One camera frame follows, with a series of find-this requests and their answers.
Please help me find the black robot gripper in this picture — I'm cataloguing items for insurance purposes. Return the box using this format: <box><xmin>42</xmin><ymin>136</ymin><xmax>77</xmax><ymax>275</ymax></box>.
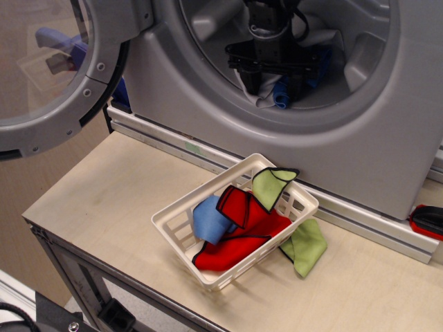
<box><xmin>225</xmin><ymin>35</ymin><xmax>320</xmax><ymax>102</ymax></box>

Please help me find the dark blue cloth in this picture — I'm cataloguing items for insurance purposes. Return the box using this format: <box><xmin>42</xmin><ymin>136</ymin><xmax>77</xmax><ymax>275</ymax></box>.
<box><xmin>273</xmin><ymin>47</ymin><xmax>332</xmax><ymax>109</ymax></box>

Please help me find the grey cloth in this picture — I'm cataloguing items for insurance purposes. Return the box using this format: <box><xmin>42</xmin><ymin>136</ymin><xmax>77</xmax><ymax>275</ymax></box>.
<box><xmin>235</xmin><ymin>29</ymin><xmax>347</xmax><ymax>109</ymax></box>

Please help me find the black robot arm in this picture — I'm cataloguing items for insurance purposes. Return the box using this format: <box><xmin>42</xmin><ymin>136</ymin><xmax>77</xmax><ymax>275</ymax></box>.
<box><xmin>225</xmin><ymin>1</ymin><xmax>320</xmax><ymax>101</ymax></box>

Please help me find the grey toy washing machine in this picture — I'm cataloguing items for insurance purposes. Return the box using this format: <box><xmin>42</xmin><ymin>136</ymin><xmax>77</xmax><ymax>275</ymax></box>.
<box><xmin>125</xmin><ymin>1</ymin><xmax>442</xmax><ymax>219</ymax></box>

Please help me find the red cloth black trim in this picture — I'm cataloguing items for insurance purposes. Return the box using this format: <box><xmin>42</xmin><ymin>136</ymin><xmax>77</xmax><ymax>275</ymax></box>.
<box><xmin>192</xmin><ymin>185</ymin><xmax>291</xmax><ymax>272</ymax></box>

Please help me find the white plastic basket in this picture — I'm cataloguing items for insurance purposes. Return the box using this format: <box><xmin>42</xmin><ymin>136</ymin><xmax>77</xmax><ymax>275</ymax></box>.
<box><xmin>152</xmin><ymin>154</ymin><xmax>318</xmax><ymax>291</ymax></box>

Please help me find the light blue cloth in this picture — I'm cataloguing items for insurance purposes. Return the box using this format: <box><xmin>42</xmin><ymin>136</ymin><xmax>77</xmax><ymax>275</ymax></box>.
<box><xmin>192</xmin><ymin>195</ymin><xmax>237</xmax><ymax>245</ymax></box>

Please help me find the green cloth black trim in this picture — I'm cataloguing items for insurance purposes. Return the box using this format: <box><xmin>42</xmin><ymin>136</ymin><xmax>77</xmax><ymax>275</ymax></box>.
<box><xmin>252</xmin><ymin>167</ymin><xmax>327</xmax><ymax>278</ymax></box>

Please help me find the blue clamp behind door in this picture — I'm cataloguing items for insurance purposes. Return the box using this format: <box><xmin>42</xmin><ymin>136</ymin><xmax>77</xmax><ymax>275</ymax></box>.
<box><xmin>35</xmin><ymin>27</ymin><xmax>88</xmax><ymax>75</ymax></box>

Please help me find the red and black tool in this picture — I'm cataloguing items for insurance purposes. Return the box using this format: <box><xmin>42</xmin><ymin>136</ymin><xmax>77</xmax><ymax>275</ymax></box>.
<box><xmin>409</xmin><ymin>205</ymin><xmax>442</xmax><ymax>241</ymax></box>

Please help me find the round grey washer door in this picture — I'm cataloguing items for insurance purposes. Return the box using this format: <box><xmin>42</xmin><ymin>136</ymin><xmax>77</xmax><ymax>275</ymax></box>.
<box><xmin>1</xmin><ymin>1</ymin><xmax>153</xmax><ymax>160</ymax></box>

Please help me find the black device bottom left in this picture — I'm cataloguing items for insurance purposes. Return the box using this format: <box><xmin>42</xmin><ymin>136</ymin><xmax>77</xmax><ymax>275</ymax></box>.
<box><xmin>1</xmin><ymin>293</ymin><xmax>96</xmax><ymax>332</ymax></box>

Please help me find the aluminium profile rail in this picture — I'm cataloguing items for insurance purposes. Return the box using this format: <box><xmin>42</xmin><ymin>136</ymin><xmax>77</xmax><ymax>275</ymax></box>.
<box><xmin>105</xmin><ymin>106</ymin><xmax>442</xmax><ymax>264</ymax></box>

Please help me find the metal table frame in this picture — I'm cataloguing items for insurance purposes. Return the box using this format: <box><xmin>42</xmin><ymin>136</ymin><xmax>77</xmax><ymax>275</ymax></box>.
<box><xmin>30</xmin><ymin>222</ymin><xmax>225</xmax><ymax>331</ymax></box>

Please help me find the black bracket under table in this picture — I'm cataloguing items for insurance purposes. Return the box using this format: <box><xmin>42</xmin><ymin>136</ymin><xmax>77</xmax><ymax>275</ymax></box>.
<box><xmin>98</xmin><ymin>298</ymin><xmax>136</xmax><ymax>332</ymax></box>

